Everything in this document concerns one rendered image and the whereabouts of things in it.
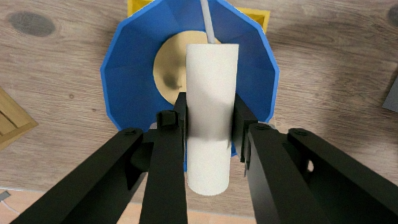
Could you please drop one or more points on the wooden crate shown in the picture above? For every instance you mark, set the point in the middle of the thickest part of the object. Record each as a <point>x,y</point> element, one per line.
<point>14,121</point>

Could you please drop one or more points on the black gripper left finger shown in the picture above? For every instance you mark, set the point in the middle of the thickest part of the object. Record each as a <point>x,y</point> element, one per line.
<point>97,192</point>

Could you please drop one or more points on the yellow shallow tray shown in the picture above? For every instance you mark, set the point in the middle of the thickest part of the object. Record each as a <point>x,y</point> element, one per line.
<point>259,16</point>

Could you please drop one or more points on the blue bucket with white handle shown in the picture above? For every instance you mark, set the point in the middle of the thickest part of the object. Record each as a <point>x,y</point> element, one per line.
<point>165,48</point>

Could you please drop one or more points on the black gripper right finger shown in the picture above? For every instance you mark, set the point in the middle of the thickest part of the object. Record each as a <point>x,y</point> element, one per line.
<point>345,190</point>

